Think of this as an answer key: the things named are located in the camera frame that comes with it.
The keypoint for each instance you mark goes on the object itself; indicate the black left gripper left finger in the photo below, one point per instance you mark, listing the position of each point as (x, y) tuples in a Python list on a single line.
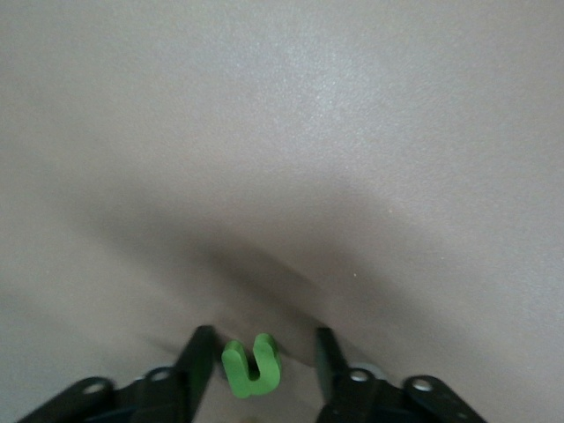
[(167, 396)]

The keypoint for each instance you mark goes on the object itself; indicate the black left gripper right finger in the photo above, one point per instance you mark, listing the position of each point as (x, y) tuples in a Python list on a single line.
[(361, 401)]

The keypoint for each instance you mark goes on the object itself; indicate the green foam letter u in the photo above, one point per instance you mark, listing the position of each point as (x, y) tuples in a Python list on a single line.
[(251, 388)]

